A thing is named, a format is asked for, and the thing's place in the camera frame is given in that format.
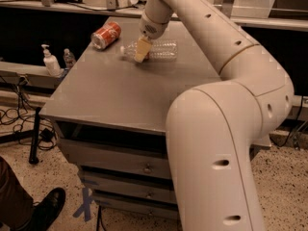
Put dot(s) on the brown trouser leg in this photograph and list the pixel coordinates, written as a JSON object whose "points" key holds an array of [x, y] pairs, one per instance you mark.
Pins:
{"points": [[16, 205]]}

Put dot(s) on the grey drawer cabinet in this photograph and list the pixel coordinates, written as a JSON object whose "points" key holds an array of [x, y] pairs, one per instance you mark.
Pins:
{"points": [[111, 117]]}

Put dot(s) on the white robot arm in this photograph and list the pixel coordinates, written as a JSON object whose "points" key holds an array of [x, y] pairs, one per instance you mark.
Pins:
{"points": [[211, 127]]}

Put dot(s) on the small clear bottle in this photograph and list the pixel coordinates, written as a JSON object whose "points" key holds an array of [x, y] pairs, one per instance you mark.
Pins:
{"points": [[69, 59]]}

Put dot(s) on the clear plastic water bottle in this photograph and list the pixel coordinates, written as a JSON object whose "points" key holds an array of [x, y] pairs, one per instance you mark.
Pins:
{"points": [[163, 50]]}

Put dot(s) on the black shoe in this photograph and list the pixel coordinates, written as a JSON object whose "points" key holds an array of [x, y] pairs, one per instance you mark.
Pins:
{"points": [[47, 211]]}

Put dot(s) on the black stand pole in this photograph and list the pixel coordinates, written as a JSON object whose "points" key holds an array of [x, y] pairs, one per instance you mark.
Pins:
{"points": [[33, 159]]}

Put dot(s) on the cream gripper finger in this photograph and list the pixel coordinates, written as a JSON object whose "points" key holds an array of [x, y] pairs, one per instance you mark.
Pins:
{"points": [[144, 45]]}

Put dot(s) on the red soda can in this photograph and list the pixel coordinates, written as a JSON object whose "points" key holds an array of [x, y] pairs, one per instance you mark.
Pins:
{"points": [[106, 35]]}

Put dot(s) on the white pump dispenser bottle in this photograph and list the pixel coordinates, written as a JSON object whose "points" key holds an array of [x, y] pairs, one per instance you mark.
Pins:
{"points": [[51, 62]]}

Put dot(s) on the blue tape cross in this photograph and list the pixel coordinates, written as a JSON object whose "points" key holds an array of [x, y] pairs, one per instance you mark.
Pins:
{"points": [[85, 209]]}

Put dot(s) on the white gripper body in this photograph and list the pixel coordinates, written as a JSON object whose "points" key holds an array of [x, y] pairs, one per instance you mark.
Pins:
{"points": [[149, 27]]}

